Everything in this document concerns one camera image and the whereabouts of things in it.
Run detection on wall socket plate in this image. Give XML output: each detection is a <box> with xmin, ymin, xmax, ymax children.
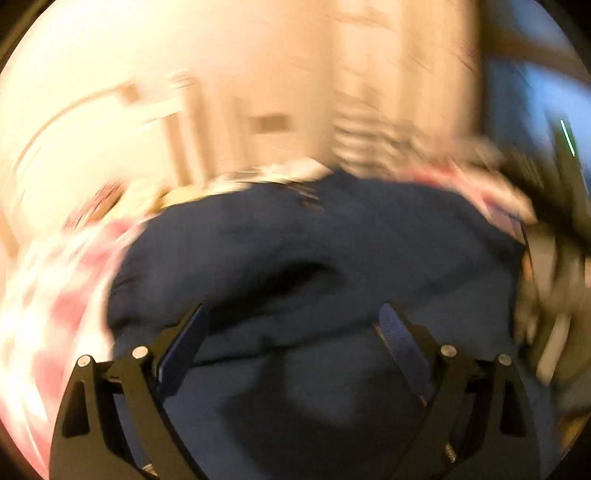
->
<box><xmin>248</xmin><ymin>112</ymin><xmax>293</xmax><ymax>136</ymax></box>

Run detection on window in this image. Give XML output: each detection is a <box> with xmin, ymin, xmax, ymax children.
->
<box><xmin>482</xmin><ymin>14</ymin><xmax>587</xmax><ymax>158</ymax></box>

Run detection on printed cream curtain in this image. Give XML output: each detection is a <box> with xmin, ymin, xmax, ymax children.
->
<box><xmin>330</xmin><ymin>0</ymin><xmax>485</xmax><ymax>174</ymax></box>

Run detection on white wooden headboard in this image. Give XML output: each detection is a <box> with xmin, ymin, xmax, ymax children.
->
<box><xmin>14</xmin><ymin>76</ymin><xmax>218</xmax><ymax>188</ymax></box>

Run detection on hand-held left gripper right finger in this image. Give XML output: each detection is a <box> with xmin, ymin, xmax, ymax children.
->
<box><xmin>373</xmin><ymin>302</ymin><xmax>543</xmax><ymax>480</ymax></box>

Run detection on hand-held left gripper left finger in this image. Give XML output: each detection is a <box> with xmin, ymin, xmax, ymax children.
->
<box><xmin>48</xmin><ymin>302</ymin><xmax>211</xmax><ymax>480</ymax></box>

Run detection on navy blue puffer jacket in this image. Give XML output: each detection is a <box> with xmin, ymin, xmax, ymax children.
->
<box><xmin>106</xmin><ymin>171</ymin><xmax>568</xmax><ymax>480</ymax></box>

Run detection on pink checked bed sheet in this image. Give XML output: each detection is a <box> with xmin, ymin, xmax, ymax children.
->
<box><xmin>0</xmin><ymin>157</ymin><xmax>536</xmax><ymax>480</ymax></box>

